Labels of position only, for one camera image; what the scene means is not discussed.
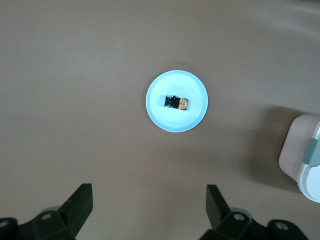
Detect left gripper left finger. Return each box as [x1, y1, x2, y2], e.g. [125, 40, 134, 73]
[0, 183, 94, 240]

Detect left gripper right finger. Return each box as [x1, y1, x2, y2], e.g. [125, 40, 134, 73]
[199, 184, 308, 240]

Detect white lidded storage box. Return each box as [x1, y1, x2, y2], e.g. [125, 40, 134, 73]
[278, 113, 320, 203]

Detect light blue round plate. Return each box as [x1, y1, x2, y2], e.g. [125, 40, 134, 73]
[145, 69, 209, 133]

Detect brown table cover mat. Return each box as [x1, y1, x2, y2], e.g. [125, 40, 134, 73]
[0, 0, 320, 240]

